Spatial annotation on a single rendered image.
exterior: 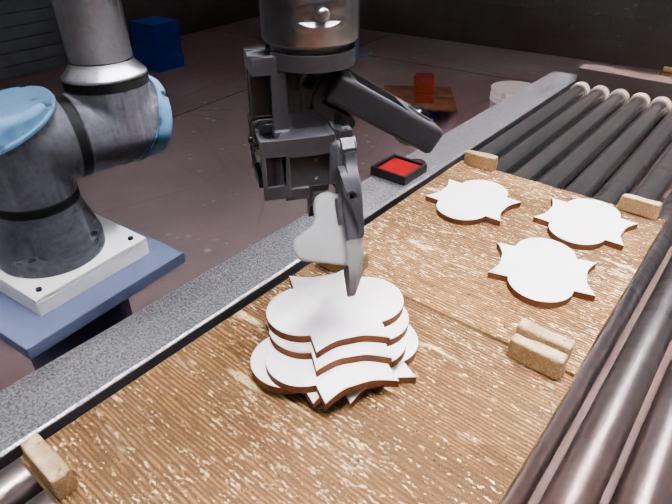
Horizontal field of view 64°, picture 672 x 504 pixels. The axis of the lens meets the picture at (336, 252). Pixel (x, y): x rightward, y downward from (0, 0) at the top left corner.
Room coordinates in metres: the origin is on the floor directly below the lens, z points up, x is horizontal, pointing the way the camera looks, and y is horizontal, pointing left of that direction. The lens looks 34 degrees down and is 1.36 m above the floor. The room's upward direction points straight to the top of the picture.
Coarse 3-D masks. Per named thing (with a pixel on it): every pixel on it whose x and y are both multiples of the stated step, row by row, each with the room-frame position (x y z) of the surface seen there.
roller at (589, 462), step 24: (648, 312) 0.52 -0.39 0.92; (648, 336) 0.47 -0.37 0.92; (624, 360) 0.44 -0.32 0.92; (648, 360) 0.44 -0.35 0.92; (624, 384) 0.40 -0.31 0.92; (648, 384) 0.41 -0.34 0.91; (600, 408) 0.37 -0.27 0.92; (624, 408) 0.37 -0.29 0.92; (600, 432) 0.34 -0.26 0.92; (624, 432) 0.34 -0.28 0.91; (576, 456) 0.31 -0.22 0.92; (600, 456) 0.31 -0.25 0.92; (552, 480) 0.30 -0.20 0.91; (576, 480) 0.29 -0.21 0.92; (600, 480) 0.29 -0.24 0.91
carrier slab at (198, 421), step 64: (256, 320) 0.48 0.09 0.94; (448, 320) 0.48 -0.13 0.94; (192, 384) 0.39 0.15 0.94; (256, 384) 0.39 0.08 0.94; (448, 384) 0.39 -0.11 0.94; (512, 384) 0.39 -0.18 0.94; (64, 448) 0.31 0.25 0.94; (128, 448) 0.31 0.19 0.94; (192, 448) 0.31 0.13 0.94; (256, 448) 0.31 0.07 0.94; (320, 448) 0.31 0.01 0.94; (384, 448) 0.31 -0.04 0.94; (448, 448) 0.31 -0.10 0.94; (512, 448) 0.31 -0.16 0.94
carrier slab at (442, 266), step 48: (432, 192) 0.81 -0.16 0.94; (528, 192) 0.81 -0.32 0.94; (384, 240) 0.66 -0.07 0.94; (432, 240) 0.66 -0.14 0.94; (480, 240) 0.66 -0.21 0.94; (624, 240) 0.66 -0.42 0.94; (432, 288) 0.55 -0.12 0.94; (480, 288) 0.55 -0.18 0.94; (624, 288) 0.55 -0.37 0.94; (576, 336) 0.46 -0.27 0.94
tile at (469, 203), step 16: (448, 192) 0.79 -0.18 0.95; (464, 192) 0.79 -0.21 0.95; (480, 192) 0.79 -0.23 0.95; (496, 192) 0.79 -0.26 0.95; (448, 208) 0.73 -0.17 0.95; (464, 208) 0.73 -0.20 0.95; (480, 208) 0.73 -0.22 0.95; (496, 208) 0.73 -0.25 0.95; (512, 208) 0.75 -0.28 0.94; (464, 224) 0.70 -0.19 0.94; (496, 224) 0.70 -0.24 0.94
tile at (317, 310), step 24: (312, 288) 0.48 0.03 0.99; (336, 288) 0.48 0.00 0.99; (360, 288) 0.48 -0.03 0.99; (384, 288) 0.48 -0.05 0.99; (288, 312) 0.44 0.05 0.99; (312, 312) 0.44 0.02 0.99; (336, 312) 0.44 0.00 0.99; (360, 312) 0.44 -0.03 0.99; (384, 312) 0.44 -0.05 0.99; (288, 336) 0.41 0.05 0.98; (312, 336) 0.40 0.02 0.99; (336, 336) 0.40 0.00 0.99; (360, 336) 0.40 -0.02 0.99; (384, 336) 0.40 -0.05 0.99
